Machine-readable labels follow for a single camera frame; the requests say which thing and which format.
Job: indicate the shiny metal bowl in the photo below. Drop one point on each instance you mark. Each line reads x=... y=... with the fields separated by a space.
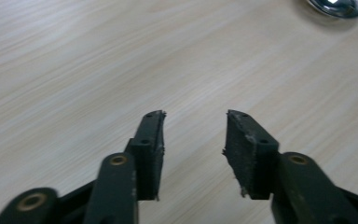
x=338 y=6

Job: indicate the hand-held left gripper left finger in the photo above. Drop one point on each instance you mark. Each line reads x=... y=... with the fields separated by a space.
x=147 y=155

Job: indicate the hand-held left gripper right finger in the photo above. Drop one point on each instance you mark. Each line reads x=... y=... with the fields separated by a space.
x=254 y=158

